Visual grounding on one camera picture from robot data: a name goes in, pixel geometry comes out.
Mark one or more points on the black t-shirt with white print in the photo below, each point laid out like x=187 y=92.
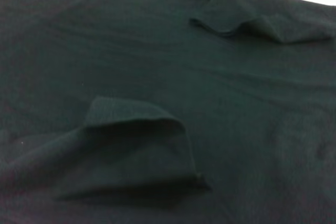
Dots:
x=131 y=77

